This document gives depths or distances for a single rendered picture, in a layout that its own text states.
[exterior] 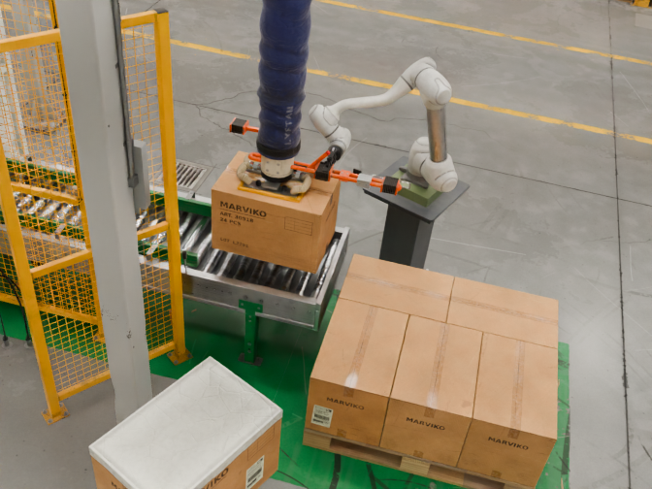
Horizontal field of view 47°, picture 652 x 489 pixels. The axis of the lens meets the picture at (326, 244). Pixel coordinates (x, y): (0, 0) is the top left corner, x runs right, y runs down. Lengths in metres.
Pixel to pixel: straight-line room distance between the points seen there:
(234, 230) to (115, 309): 0.95
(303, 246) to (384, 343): 0.66
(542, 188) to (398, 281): 2.40
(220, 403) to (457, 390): 1.31
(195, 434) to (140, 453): 0.21
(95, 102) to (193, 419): 1.21
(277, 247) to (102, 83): 1.63
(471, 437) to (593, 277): 2.16
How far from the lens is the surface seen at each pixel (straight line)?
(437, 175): 4.33
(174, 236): 3.87
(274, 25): 3.47
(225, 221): 4.02
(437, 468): 4.14
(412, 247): 4.79
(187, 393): 3.02
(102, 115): 2.78
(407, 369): 3.82
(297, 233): 3.90
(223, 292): 4.15
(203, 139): 6.40
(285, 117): 3.69
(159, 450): 2.87
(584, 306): 5.35
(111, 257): 3.17
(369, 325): 3.99
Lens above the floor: 3.36
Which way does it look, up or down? 39 degrees down
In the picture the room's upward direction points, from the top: 6 degrees clockwise
